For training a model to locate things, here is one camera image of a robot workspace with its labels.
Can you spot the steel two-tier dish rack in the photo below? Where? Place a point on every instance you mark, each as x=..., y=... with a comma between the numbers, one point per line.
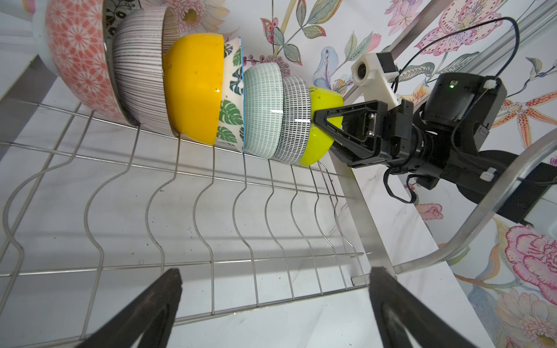
x=271, y=255

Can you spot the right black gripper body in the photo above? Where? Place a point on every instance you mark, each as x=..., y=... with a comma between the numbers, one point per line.
x=401, y=144

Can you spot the dark blue flower bowl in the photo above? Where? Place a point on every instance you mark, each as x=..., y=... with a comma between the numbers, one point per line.
x=295, y=129

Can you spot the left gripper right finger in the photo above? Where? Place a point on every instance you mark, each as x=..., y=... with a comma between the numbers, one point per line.
x=400, y=315

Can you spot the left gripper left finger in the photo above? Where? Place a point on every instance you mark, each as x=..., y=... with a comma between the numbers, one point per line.
x=148, y=319

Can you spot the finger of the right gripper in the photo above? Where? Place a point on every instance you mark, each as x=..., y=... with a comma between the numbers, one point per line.
x=354, y=126

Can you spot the pale celadon bowl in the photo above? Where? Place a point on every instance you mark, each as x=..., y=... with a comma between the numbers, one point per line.
x=264, y=104

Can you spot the yellow bowl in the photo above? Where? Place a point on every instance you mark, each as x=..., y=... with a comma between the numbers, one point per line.
x=193, y=78

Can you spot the green leaf pattern bowl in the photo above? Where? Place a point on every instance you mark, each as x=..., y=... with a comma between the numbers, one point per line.
x=230, y=131

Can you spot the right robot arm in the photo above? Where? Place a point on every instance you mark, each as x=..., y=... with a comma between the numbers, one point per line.
x=440, y=140

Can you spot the pink striped bowl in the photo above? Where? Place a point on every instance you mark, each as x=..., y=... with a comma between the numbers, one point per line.
x=140, y=43

